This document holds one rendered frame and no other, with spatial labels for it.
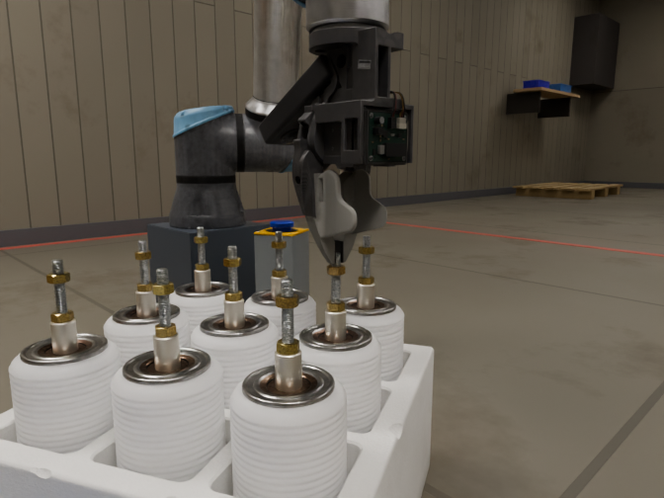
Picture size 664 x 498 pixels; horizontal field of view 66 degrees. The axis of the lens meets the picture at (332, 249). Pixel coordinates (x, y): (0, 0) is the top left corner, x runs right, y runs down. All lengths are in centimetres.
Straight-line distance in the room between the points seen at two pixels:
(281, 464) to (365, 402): 14
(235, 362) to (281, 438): 16
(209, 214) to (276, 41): 34
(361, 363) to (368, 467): 10
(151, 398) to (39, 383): 12
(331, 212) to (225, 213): 54
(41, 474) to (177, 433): 12
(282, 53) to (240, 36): 261
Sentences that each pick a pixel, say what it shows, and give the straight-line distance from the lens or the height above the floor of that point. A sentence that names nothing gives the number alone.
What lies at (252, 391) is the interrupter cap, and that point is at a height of 25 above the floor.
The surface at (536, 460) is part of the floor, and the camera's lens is 85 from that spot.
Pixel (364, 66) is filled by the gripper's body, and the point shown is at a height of 51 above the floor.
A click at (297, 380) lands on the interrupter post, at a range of 42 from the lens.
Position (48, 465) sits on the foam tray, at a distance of 52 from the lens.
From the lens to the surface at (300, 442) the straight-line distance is 40.
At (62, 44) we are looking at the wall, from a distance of 308.
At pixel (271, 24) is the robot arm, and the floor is 66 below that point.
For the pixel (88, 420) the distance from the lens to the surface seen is 54.
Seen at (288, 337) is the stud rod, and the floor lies 29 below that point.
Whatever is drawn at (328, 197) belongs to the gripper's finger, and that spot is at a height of 40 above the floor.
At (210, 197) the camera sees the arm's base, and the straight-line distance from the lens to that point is 100.
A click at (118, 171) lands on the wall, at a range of 310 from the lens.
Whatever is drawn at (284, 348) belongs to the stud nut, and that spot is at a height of 29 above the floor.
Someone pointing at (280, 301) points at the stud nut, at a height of 32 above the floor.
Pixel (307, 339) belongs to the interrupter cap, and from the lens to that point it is 52.
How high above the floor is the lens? 44
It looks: 10 degrees down
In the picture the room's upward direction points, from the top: straight up
